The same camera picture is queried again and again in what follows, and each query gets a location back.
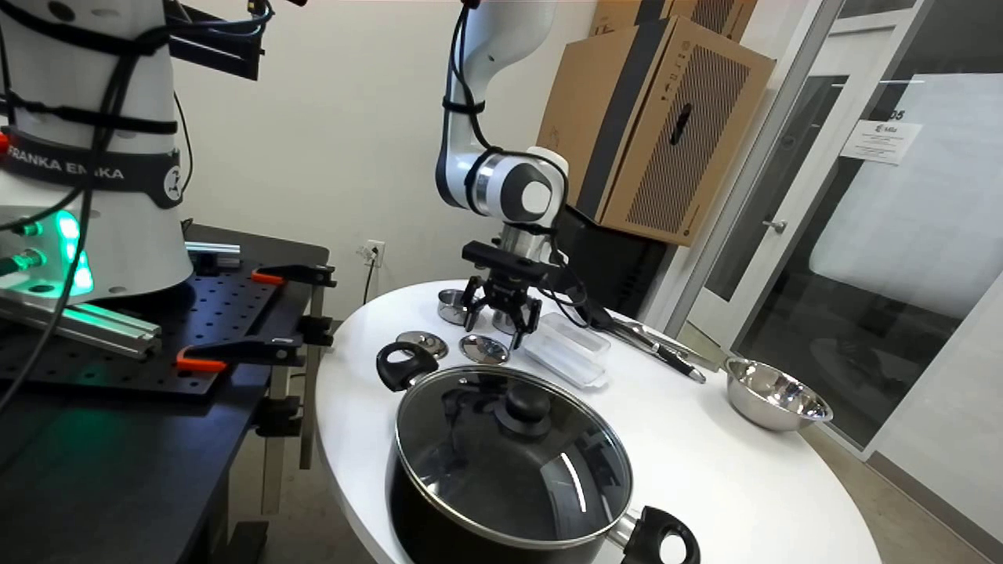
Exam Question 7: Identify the glass lid with black knob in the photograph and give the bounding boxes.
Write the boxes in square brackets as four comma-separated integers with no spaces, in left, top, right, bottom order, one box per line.
[393,359,635,550]

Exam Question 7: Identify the black perforated mounting bench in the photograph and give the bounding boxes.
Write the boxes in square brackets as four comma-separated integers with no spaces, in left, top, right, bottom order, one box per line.
[0,220,335,564]

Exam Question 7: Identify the glass door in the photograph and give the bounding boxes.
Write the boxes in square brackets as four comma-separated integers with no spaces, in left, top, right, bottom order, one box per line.
[685,0,1003,450]

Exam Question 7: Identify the black cabinet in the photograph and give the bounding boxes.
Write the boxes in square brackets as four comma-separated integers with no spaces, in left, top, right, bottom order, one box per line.
[495,185,673,321]

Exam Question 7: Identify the large cardboard box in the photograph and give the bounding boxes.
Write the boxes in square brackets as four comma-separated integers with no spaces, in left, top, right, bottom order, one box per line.
[526,11,780,250]

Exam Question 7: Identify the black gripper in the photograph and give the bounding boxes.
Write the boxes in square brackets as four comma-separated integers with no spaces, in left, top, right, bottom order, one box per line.
[461,267,550,347]

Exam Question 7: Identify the black steel tongs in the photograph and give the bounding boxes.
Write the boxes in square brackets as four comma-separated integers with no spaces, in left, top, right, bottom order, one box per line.
[567,289,707,386]

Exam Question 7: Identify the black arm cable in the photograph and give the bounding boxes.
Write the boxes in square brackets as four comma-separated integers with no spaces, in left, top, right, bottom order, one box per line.
[442,0,495,160]

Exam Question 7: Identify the small cardboard box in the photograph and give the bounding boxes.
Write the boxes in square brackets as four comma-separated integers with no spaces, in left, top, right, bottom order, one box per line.
[589,0,762,43]

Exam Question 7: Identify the clear plastic container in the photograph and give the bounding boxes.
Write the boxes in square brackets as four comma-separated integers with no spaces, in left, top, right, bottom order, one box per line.
[518,311,616,394]

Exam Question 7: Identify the aluminium extrusion rail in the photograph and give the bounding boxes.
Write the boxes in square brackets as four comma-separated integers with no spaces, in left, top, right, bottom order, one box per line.
[0,286,167,359]

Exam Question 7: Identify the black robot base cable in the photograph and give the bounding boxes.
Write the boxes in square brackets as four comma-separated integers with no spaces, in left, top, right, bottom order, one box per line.
[0,0,161,416]

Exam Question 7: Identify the thin black power cable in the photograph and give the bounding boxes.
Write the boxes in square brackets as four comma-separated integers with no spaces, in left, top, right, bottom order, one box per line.
[362,255,383,308]

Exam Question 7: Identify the silver metal bowl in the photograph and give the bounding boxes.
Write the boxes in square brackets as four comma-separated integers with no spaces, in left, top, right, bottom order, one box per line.
[725,358,838,437]

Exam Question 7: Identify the white frosted panel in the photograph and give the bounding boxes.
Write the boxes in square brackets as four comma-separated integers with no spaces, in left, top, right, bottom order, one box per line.
[809,72,1003,322]

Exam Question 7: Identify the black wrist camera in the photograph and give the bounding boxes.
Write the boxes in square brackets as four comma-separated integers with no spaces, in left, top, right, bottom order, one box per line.
[461,239,565,280]

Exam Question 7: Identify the silver metal utensil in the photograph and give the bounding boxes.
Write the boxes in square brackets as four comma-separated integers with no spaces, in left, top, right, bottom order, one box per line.
[609,311,701,365]

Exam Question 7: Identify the steel pot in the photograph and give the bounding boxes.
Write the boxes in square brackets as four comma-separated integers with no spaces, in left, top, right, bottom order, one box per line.
[459,332,514,369]

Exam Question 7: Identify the small steel pot lid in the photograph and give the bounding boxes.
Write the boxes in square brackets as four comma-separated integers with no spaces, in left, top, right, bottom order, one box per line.
[393,329,450,365]

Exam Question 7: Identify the black camera mount box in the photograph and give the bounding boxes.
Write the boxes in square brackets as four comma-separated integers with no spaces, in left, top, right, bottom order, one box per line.
[153,0,276,84]

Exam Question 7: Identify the small orange-handled black clamp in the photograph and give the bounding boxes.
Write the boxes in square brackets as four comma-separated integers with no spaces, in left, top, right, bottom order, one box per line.
[247,261,343,291]

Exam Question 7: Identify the white paper sign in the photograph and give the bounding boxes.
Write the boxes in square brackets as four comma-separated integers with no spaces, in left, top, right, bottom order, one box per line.
[838,117,925,165]

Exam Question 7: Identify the large black cooking pot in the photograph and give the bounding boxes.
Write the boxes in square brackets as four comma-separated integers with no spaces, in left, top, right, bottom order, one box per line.
[372,338,704,564]

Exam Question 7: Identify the large orange-handled black clamp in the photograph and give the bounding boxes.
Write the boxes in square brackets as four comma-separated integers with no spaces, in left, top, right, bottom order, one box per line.
[174,311,339,383]

